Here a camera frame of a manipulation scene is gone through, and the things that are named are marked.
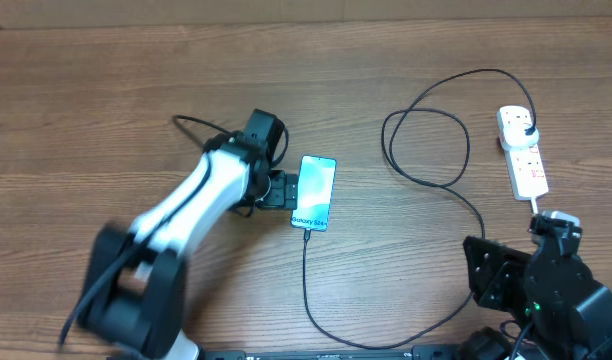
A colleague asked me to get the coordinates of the black USB charging cable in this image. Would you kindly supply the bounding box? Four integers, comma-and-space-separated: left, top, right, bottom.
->
301, 68, 538, 351

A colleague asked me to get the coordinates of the white power strip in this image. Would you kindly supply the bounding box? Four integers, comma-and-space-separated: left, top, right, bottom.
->
496, 104, 550, 202

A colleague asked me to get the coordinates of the Samsung Galaxy smartphone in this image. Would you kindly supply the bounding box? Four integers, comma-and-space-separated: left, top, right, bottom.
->
290, 155, 337, 232

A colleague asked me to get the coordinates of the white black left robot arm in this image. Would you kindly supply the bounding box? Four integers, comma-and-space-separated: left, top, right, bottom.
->
57, 109, 298, 360

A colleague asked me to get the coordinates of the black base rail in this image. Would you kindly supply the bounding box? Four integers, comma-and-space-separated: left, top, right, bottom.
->
200, 327, 517, 360

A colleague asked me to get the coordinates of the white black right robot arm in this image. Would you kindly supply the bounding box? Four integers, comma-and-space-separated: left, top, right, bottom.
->
463, 211, 612, 359

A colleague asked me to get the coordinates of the white charger plug adapter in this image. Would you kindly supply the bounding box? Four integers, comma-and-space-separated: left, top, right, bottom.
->
499, 123, 540, 151

